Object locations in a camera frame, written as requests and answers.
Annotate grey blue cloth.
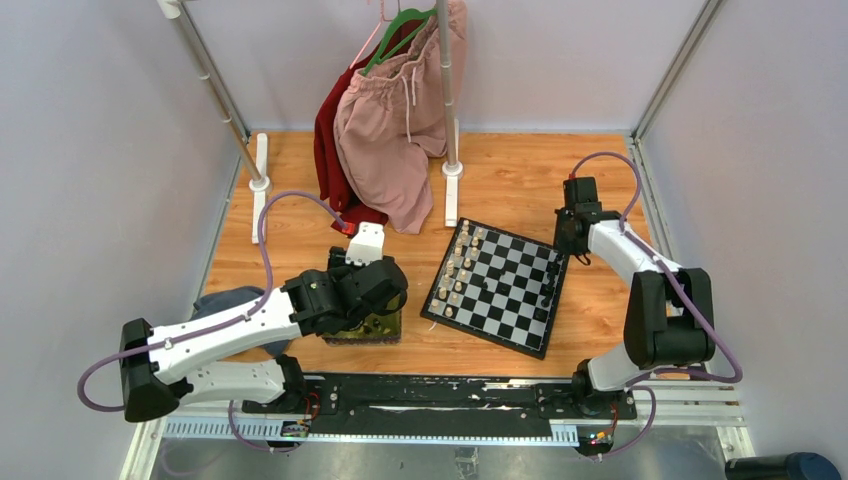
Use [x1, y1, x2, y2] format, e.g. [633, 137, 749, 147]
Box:
[189, 286, 265, 321]

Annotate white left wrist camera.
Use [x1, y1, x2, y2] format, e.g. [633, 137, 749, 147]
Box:
[345, 222, 385, 267]

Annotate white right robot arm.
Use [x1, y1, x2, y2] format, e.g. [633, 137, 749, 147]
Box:
[554, 176, 716, 418]

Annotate gold metal tin tray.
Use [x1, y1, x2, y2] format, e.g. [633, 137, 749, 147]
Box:
[322, 294, 405, 346]

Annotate pink shorts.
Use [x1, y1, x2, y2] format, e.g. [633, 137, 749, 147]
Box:
[334, 18, 447, 234]

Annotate dark red garment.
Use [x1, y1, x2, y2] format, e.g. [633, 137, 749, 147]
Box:
[314, 22, 418, 226]

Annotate black and white chessboard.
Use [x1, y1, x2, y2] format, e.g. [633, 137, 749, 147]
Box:
[420, 218, 569, 359]

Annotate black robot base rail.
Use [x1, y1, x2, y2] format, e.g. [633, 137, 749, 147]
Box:
[142, 370, 737, 458]

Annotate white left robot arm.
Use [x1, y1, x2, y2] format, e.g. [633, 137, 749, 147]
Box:
[120, 256, 408, 423]

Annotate pink clothes hanger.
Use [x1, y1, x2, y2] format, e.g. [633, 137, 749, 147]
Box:
[349, 0, 402, 71]

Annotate green clothes hanger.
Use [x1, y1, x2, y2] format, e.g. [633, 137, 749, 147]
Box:
[361, 7, 438, 76]

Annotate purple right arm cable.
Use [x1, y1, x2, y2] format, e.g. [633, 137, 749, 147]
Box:
[568, 151, 745, 458]

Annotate dark blue cylinder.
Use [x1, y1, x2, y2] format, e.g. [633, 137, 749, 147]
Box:
[724, 452, 842, 480]

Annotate white clothes rack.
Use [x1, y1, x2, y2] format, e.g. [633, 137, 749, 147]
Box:
[158, 1, 464, 243]

